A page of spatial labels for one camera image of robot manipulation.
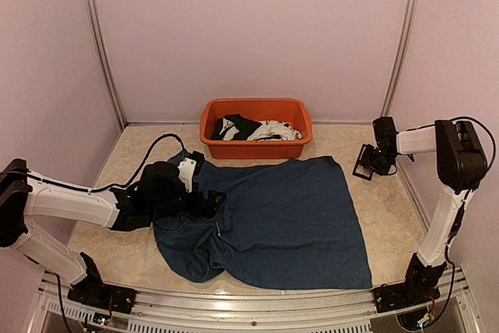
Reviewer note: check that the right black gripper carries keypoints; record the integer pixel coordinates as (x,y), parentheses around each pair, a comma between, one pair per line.
(366,161)

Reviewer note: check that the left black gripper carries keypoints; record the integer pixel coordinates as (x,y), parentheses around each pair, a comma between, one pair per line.
(210,207)

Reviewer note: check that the dark blue t-shirt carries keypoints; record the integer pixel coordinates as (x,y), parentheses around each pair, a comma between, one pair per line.
(289,226)

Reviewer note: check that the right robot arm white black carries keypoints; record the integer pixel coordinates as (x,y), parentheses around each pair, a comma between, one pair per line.
(461,164)

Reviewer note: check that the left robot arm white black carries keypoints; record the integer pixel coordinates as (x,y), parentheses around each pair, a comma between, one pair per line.
(153,192)

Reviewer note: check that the black square display box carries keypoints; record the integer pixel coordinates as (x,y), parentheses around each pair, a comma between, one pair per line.
(359,169)

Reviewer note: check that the black and white garment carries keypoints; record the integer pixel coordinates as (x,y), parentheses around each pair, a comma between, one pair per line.
(238,128)

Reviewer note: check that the orange plastic tub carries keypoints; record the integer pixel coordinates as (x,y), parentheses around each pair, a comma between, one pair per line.
(290,111)

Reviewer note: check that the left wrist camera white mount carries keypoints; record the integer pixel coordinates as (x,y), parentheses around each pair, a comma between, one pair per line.
(189,167)

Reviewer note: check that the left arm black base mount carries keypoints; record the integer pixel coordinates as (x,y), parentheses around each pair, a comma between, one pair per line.
(105,297)

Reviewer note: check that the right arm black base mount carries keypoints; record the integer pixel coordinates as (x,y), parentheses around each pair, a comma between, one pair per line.
(397,296)

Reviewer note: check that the right aluminium corner post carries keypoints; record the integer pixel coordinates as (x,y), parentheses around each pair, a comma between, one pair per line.
(400,54)

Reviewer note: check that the aluminium corner post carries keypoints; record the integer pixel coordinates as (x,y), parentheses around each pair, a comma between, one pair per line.
(102,55)
(400,54)

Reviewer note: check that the left aluminium corner post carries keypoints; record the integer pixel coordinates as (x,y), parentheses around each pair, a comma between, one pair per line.
(102,55)

